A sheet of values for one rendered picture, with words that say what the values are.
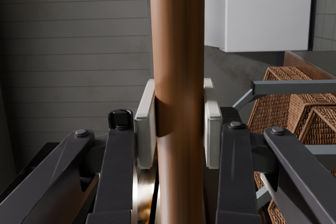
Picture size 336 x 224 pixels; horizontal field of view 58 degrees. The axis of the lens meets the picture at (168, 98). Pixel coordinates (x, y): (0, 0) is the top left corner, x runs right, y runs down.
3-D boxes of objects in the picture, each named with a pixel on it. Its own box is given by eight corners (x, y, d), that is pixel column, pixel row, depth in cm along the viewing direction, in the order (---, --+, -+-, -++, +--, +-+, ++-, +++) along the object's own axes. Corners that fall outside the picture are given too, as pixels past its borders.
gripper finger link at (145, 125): (151, 170, 16) (137, 170, 16) (160, 117, 23) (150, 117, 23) (148, 117, 15) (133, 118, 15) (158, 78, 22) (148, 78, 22)
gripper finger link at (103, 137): (132, 176, 14) (70, 177, 14) (144, 129, 19) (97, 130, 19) (130, 148, 14) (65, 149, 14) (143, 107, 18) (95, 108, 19)
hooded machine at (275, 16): (298, -18, 313) (182, -14, 319) (322, -24, 260) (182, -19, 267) (293, 47, 331) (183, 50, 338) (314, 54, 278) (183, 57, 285)
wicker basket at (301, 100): (327, 206, 132) (262, 205, 133) (286, 142, 185) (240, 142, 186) (347, 102, 115) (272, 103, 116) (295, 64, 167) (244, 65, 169)
